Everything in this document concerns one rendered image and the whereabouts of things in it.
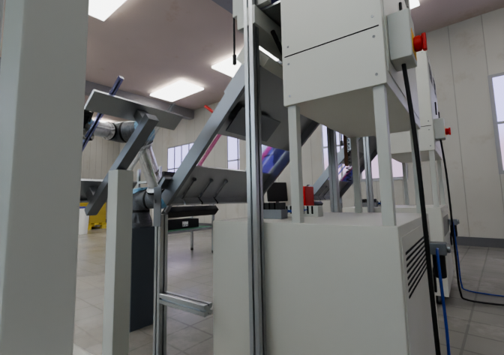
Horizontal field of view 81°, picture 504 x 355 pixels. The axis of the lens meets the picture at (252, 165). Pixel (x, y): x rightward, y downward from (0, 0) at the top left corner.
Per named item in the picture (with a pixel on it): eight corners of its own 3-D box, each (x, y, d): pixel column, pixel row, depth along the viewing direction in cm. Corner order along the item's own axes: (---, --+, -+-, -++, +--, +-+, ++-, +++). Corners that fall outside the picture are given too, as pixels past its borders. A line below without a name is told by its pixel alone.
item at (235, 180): (169, 200, 132) (165, 194, 133) (254, 198, 185) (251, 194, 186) (189, 167, 125) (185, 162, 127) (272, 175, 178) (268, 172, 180)
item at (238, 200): (169, 206, 131) (163, 194, 134) (256, 203, 184) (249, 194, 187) (171, 203, 130) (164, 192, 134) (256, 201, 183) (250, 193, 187)
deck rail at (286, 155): (256, 203, 184) (250, 195, 187) (257, 203, 186) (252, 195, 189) (329, 109, 160) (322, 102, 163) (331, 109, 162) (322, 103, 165)
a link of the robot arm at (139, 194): (137, 209, 186) (137, 188, 187) (156, 209, 182) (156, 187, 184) (124, 210, 174) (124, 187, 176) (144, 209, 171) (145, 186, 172)
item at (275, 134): (214, 137, 118) (208, 130, 121) (292, 155, 171) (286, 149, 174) (260, 65, 107) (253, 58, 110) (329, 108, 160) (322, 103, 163)
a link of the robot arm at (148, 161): (156, 202, 185) (128, 118, 163) (178, 202, 181) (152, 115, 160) (146, 212, 175) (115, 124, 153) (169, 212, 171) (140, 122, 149)
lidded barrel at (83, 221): (67, 236, 635) (69, 206, 642) (60, 234, 669) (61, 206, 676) (93, 233, 672) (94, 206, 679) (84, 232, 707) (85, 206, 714)
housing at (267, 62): (256, 76, 108) (235, 58, 115) (313, 108, 147) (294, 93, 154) (269, 57, 105) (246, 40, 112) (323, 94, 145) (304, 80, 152)
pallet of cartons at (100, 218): (64, 232, 726) (66, 198, 736) (46, 229, 815) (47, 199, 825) (107, 228, 806) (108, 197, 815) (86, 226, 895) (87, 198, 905)
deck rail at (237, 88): (166, 206, 129) (160, 196, 132) (169, 206, 131) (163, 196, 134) (258, 64, 105) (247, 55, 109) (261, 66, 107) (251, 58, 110)
